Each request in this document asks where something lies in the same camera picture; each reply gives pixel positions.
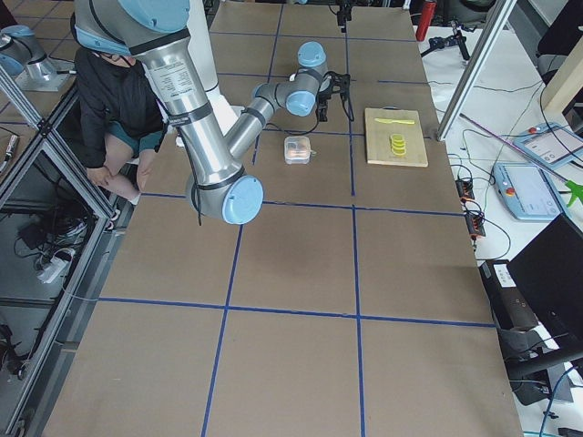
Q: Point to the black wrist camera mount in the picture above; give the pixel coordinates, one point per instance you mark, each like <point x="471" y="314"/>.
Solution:
<point x="339" y="84"/>

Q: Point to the clear plastic egg box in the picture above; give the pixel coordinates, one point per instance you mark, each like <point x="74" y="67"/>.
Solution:
<point x="292" y="155"/>

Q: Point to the person in black jacket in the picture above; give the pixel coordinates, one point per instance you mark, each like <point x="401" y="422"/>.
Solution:
<point x="121" y="124"/>

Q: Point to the aluminium frame post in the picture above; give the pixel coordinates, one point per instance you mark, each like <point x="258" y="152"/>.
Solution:
<point x="490" y="33"/>

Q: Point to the silver reacher grabber stick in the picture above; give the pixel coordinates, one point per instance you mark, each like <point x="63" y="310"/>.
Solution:
<point x="575" y="189"/>

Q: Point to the blue teach pendant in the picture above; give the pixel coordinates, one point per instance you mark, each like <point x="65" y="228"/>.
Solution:
<point x="527" y="192"/>
<point x="552" y="145"/>

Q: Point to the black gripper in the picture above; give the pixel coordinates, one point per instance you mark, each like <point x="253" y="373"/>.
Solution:
<point x="323" y="96"/>

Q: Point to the red cylinder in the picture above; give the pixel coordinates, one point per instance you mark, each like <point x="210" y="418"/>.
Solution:
<point x="425" y="19"/>

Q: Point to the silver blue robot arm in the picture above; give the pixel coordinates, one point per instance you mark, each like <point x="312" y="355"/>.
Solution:
<point x="220" y="187"/>
<point x="27" y="57"/>

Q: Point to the black tripod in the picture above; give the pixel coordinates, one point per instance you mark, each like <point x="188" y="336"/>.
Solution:
<point x="455" y="39"/>

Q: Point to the yellow plastic knife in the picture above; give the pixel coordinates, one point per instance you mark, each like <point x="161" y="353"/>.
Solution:
<point x="388" y="121"/>

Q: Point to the black computer monitor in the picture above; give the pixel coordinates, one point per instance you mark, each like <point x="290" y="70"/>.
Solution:
<point x="548" y="273"/>

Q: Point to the wooden cutting board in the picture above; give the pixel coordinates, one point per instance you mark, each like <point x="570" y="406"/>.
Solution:
<point x="378" y="142"/>

